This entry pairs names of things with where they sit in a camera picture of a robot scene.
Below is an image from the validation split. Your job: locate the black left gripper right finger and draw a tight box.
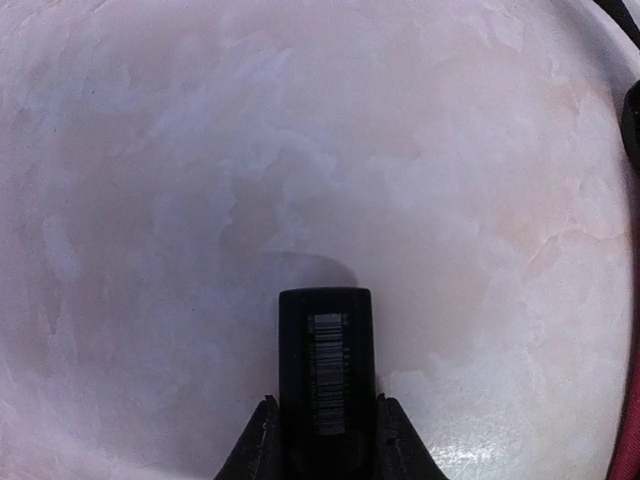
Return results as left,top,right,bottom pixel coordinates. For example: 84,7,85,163
374,394,447,480

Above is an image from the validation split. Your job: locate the dark red student backpack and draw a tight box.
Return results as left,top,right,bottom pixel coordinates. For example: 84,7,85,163
597,0,640,480

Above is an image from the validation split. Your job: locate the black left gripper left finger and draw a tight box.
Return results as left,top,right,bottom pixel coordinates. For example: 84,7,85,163
214,395,280,480

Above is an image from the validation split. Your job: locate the pink black highlighter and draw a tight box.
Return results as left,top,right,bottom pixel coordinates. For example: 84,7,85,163
278,287,376,479

